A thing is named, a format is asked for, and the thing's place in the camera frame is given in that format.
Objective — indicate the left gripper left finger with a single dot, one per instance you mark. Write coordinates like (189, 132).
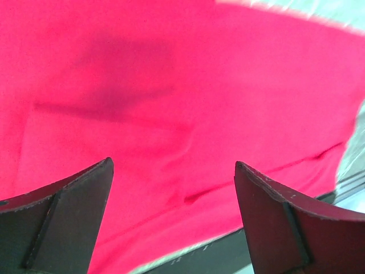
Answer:
(54, 229)

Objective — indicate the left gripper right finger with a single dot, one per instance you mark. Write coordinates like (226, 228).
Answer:
(290, 232)

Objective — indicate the pink red t-shirt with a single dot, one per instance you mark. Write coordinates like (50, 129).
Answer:
(175, 92)

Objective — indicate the black base beam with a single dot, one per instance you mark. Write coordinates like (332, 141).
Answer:
(225, 255)

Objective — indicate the aluminium frame rail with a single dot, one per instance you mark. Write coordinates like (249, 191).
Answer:
(349, 189)

